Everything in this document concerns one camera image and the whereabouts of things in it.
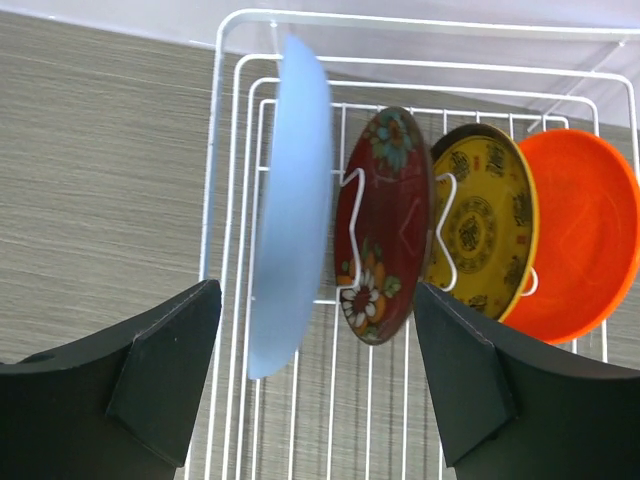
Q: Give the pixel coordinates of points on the white wire dish rack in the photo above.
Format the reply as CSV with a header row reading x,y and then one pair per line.
x,y
341,409

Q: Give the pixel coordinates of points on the yellow patterned plate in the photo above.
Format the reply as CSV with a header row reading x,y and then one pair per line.
x,y
487,206

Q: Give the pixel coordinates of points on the red floral plate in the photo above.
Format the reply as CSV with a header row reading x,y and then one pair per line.
x,y
384,225

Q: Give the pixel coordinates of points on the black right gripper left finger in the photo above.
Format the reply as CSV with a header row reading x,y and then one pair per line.
x,y
118,404

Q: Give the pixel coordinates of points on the light blue plate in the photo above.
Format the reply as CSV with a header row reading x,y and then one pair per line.
x,y
294,222

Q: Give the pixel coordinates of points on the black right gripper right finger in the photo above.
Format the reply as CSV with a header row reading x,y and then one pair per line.
x,y
509,406

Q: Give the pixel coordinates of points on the orange plate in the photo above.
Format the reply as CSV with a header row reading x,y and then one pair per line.
x,y
588,250

